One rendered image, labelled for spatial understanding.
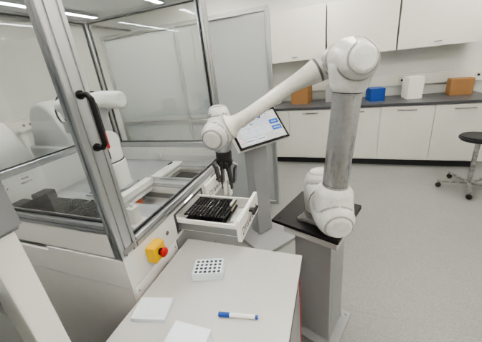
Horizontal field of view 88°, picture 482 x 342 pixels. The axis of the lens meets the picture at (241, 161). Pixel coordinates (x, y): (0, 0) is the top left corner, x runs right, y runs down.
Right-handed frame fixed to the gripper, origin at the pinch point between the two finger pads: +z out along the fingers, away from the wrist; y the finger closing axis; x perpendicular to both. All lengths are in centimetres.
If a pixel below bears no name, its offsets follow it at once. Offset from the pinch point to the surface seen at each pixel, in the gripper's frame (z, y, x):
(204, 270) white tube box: 20.5, -0.6, 33.5
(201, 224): 12.4, 9.0, 14.9
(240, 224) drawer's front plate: 8.7, -11.2, 15.3
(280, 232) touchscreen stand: 96, -5, -94
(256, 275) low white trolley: 23.7, -20.9, 27.9
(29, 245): 9, 78, 49
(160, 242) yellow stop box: 9.2, 18.2, 34.0
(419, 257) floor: 99, -117, -90
